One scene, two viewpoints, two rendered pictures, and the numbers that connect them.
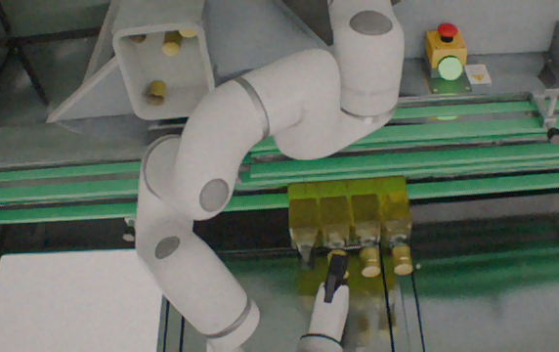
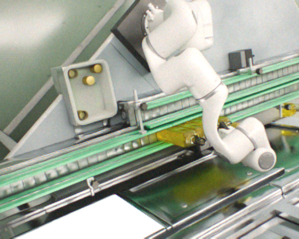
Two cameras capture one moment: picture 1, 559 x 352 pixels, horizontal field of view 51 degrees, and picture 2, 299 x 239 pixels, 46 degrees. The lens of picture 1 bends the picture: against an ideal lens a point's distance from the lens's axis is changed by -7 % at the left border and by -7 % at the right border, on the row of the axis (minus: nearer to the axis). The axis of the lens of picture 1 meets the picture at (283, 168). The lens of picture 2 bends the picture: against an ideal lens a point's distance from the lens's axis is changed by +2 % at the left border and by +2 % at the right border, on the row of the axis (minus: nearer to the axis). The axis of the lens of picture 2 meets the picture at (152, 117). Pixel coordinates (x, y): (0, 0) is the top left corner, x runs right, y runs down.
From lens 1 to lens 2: 0.97 m
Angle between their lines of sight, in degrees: 44
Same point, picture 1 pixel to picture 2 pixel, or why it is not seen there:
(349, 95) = not seen: hidden behind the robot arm
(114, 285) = (97, 215)
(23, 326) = not seen: outside the picture
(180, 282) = (197, 54)
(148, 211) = (155, 61)
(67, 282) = (61, 230)
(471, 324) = (282, 158)
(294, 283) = (193, 174)
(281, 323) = (204, 184)
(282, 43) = (132, 82)
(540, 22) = (223, 55)
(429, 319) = not seen: hidden behind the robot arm
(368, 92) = (207, 23)
